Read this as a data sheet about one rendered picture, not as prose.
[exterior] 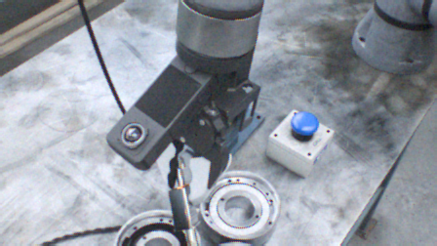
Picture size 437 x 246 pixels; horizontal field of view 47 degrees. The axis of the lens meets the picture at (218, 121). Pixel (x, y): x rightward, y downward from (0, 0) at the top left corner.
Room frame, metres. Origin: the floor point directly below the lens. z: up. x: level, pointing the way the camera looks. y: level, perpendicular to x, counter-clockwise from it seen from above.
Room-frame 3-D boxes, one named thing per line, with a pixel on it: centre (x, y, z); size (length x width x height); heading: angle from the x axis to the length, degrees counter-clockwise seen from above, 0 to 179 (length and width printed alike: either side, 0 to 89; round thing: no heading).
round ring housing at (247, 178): (0.37, -0.04, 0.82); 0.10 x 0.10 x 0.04
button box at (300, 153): (0.50, -0.13, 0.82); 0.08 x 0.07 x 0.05; 146
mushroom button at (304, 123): (0.49, -0.12, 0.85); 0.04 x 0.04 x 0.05
